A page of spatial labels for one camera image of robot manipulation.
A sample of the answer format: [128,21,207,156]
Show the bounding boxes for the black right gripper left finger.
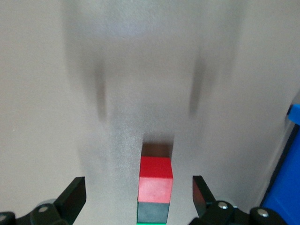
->
[0,176,87,225]

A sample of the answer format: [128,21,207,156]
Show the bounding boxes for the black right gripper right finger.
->
[188,175,289,225]

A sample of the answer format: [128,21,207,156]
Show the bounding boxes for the red cube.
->
[138,156,173,204]

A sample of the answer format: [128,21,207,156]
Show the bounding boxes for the black cube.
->
[136,201,170,223]

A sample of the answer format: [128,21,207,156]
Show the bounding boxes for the blue plastic storage bin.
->
[261,103,300,225]

